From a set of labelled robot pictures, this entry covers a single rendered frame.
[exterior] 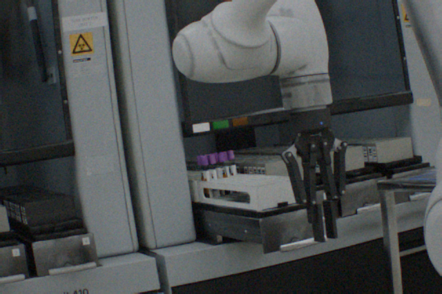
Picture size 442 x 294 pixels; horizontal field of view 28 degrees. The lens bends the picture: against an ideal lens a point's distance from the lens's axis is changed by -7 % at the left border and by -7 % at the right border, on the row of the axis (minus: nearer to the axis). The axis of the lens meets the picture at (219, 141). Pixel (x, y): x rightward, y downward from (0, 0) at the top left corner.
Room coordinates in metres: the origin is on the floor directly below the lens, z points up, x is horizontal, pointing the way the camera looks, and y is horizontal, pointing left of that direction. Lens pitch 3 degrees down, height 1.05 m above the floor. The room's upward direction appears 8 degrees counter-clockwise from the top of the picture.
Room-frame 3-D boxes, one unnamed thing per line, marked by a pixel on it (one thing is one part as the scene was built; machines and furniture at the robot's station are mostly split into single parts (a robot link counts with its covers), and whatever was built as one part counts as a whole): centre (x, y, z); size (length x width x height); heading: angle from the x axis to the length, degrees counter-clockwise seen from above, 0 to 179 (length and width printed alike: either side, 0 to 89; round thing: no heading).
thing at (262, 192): (1.90, -0.04, 0.83); 0.30 x 0.10 x 0.06; 23
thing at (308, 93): (1.62, -0.16, 1.03); 0.09 x 0.09 x 0.06
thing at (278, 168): (2.06, -0.14, 0.85); 0.12 x 0.02 x 0.06; 114
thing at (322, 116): (1.62, -0.16, 0.95); 0.08 x 0.07 x 0.09; 114
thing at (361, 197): (2.33, -0.19, 0.78); 0.73 x 0.14 x 0.09; 23
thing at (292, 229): (2.02, 0.01, 0.78); 0.73 x 0.14 x 0.09; 23
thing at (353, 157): (2.12, -0.28, 0.85); 0.12 x 0.02 x 0.06; 113
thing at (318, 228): (1.61, -0.15, 0.80); 0.03 x 0.01 x 0.07; 24
